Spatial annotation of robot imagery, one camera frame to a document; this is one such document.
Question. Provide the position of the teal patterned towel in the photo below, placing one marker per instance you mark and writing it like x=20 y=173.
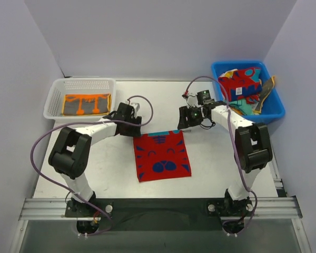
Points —
x=244 y=107

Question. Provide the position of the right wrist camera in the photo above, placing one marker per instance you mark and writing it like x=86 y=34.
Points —
x=201 y=98

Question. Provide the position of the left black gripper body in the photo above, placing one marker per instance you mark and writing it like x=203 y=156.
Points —
x=133 y=129

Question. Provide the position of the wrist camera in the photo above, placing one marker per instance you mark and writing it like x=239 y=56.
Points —
x=201 y=98
x=135 y=106

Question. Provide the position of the blue plastic bin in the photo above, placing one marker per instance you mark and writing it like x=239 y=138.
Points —
x=273 y=108

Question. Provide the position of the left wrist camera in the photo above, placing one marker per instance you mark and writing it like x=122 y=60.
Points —
x=135 y=106

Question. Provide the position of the orange towel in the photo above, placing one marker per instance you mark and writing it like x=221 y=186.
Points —
x=87 y=104

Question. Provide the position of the red blue towel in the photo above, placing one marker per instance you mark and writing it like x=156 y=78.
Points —
x=242 y=84
x=161 y=155

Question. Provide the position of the grey orange-edged towel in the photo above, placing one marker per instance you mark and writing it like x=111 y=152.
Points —
x=267 y=88

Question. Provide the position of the white perforated plastic basket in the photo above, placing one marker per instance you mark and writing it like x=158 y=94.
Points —
x=53 y=108

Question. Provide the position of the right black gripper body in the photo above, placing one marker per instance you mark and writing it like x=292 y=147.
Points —
x=183 y=121

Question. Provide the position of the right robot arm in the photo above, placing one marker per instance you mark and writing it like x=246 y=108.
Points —
x=250 y=141

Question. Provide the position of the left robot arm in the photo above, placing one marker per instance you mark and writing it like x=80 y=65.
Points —
x=70 y=153

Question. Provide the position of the black base mat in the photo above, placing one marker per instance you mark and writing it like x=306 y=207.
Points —
x=171 y=214

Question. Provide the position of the aluminium front rail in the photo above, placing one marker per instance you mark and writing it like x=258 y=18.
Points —
x=269 y=224

